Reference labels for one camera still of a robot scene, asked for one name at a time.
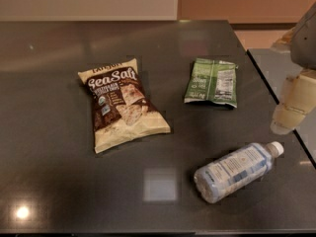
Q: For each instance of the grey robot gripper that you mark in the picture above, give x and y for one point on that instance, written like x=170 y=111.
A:
x=304 y=42

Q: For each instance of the green snack bag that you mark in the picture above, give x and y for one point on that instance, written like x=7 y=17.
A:
x=212 y=81

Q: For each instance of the brown sea salt chip bag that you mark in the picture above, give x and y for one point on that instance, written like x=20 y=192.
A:
x=121 y=112

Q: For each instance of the grey side table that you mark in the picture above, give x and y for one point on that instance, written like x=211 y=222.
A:
x=275 y=68

